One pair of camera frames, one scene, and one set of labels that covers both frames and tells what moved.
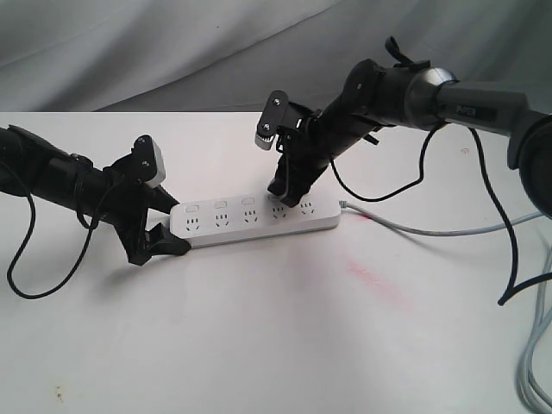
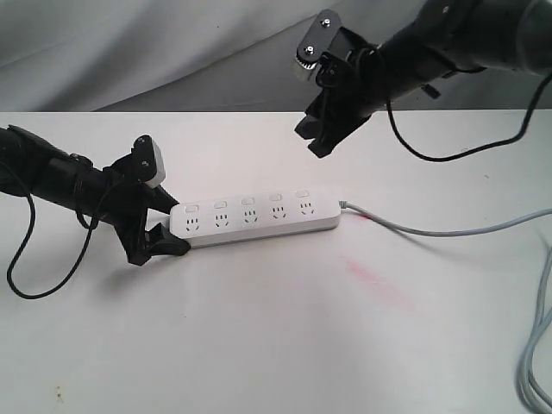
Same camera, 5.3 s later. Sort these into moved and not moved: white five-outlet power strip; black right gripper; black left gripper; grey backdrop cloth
Moved: black right gripper
Not moved: black left gripper; grey backdrop cloth; white five-outlet power strip
